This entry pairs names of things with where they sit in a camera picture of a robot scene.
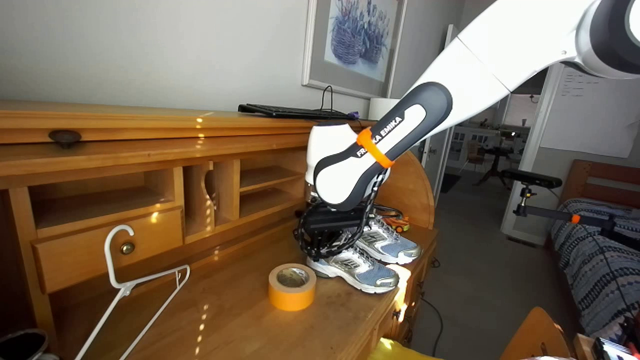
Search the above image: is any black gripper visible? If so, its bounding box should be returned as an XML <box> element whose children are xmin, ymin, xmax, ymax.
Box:
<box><xmin>294</xmin><ymin>201</ymin><xmax>369</xmax><ymax>259</ymax></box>

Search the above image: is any blue grey sneaker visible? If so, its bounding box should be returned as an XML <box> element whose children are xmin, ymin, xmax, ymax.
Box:
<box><xmin>306</xmin><ymin>243</ymin><xmax>402</xmax><ymax>297</ymax></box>
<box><xmin>347</xmin><ymin>212</ymin><xmax>425</xmax><ymax>266</ymax></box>

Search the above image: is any orange toy car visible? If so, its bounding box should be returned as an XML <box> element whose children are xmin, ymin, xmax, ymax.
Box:
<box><xmin>384</xmin><ymin>211</ymin><xmax>412</xmax><ymax>234</ymax></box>

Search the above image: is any orange tape roll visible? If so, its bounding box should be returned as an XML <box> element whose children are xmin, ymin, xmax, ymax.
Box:
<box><xmin>267</xmin><ymin>263</ymin><xmax>319</xmax><ymax>314</ymax></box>

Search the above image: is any black keyboard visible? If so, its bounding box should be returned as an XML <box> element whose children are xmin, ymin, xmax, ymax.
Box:
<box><xmin>237</xmin><ymin>101</ymin><xmax>363</xmax><ymax>125</ymax></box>

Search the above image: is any wooden roll-top desk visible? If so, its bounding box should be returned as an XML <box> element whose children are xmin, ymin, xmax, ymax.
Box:
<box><xmin>0</xmin><ymin>98</ymin><xmax>438</xmax><ymax>360</ymax></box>

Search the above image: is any yellow cushion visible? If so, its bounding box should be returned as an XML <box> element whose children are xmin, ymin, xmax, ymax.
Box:
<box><xmin>366</xmin><ymin>337</ymin><xmax>438</xmax><ymax>360</ymax></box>

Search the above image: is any black tripod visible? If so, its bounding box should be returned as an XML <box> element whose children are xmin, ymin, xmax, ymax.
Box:
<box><xmin>476</xmin><ymin>144</ymin><xmax>519</xmax><ymax>190</ymax></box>

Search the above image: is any framed flower picture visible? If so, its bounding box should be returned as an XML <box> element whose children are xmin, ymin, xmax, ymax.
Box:
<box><xmin>302</xmin><ymin>0</ymin><xmax>411</xmax><ymax>101</ymax></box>

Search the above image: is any bed with striped blanket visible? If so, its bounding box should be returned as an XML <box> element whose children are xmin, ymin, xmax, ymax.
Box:
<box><xmin>548</xmin><ymin>158</ymin><xmax>640</xmax><ymax>339</ymax></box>

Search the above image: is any white whiteboard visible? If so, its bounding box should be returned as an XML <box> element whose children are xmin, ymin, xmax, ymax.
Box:
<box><xmin>541</xmin><ymin>65</ymin><xmax>640</xmax><ymax>160</ymax></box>

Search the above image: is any black round object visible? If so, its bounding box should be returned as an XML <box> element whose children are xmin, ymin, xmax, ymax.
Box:
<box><xmin>0</xmin><ymin>329</ymin><xmax>53</xmax><ymax>360</ymax></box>

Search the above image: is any black stereo camera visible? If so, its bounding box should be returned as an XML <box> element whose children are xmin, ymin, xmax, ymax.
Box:
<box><xmin>502</xmin><ymin>168</ymin><xmax>564</xmax><ymax>193</ymax></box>

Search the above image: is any white wire hanger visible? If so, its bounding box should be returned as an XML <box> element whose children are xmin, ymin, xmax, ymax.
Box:
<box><xmin>74</xmin><ymin>225</ymin><xmax>194</xmax><ymax>360</ymax></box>

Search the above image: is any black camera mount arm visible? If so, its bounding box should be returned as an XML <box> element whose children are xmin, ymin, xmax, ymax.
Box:
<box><xmin>513</xmin><ymin>187</ymin><xmax>640</xmax><ymax>236</ymax></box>

